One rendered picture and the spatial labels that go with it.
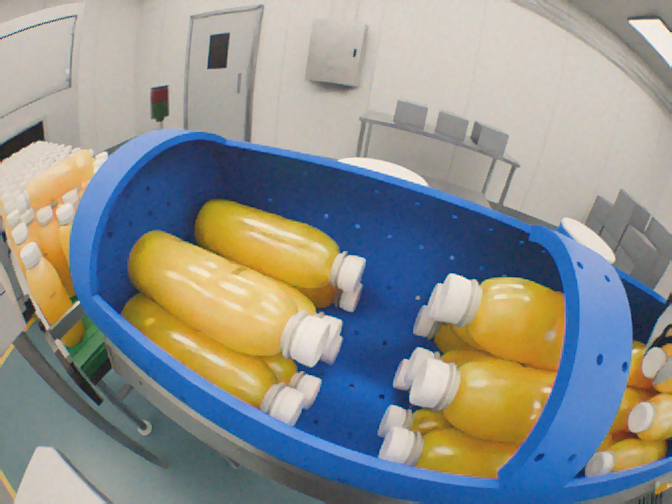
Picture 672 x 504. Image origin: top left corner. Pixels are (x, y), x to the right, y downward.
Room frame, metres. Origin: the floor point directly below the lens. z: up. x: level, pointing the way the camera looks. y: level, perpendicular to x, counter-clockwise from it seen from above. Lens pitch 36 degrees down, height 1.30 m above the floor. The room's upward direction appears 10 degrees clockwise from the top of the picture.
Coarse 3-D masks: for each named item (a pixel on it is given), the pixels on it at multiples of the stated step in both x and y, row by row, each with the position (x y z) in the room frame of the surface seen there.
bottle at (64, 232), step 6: (72, 216) 0.27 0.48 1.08; (60, 222) 0.25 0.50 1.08; (66, 222) 0.25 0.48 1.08; (72, 222) 0.27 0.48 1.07; (60, 228) 0.24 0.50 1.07; (66, 228) 0.25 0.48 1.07; (60, 234) 0.24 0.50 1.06; (66, 234) 0.24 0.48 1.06; (60, 240) 0.23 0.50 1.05; (66, 240) 0.24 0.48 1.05; (60, 246) 0.23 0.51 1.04; (66, 246) 0.24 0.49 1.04; (66, 252) 0.23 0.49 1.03; (66, 258) 0.23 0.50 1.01
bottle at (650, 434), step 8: (648, 400) 0.04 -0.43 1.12; (656, 400) 0.03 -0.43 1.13; (664, 400) 0.02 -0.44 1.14; (656, 408) 0.02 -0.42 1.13; (664, 408) 0.01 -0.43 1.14; (656, 416) 0.01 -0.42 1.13; (664, 416) 0.00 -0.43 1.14; (656, 424) 0.00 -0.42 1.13; (664, 424) -0.01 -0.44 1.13; (640, 432) 0.00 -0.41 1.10; (648, 432) 0.00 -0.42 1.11; (656, 432) -0.01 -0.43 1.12; (664, 432) -0.02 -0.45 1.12; (648, 440) -0.02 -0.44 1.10; (656, 440) -0.03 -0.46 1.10
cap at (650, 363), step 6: (654, 348) 0.09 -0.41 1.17; (648, 354) 0.09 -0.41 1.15; (654, 354) 0.09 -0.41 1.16; (660, 354) 0.08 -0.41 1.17; (648, 360) 0.09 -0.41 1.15; (654, 360) 0.08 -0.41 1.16; (660, 360) 0.07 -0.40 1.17; (642, 366) 0.09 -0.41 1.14; (648, 366) 0.08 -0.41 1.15; (654, 366) 0.07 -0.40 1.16; (660, 366) 0.06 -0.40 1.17; (648, 372) 0.07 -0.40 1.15; (654, 372) 0.06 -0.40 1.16
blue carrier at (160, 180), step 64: (128, 192) 0.21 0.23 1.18; (192, 192) 0.31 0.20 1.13; (256, 192) 0.36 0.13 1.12; (320, 192) 0.32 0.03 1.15; (384, 192) 0.28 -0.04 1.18; (128, 256) 0.19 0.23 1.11; (384, 256) 0.31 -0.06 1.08; (448, 256) 0.29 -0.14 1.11; (512, 256) 0.26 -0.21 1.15; (576, 256) 0.13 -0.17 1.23; (384, 320) 0.27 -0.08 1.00; (576, 320) 0.09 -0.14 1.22; (640, 320) 0.18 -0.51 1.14; (192, 384) 0.07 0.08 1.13; (384, 384) 0.19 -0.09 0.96; (576, 384) 0.05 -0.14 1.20; (320, 448) 0.04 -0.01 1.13; (576, 448) 0.02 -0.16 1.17
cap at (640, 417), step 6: (642, 402) 0.04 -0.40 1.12; (636, 408) 0.04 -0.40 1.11; (642, 408) 0.03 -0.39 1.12; (648, 408) 0.03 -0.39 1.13; (630, 414) 0.04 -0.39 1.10; (636, 414) 0.03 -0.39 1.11; (642, 414) 0.03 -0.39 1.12; (648, 414) 0.02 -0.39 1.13; (630, 420) 0.03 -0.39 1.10; (636, 420) 0.02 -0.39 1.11; (642, 420) 0.02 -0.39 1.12; (648, 420) 0.01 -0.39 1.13; (630, 426) 0.02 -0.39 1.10; (636, 426) 0.02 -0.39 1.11; (642, 426) 0.01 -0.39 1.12
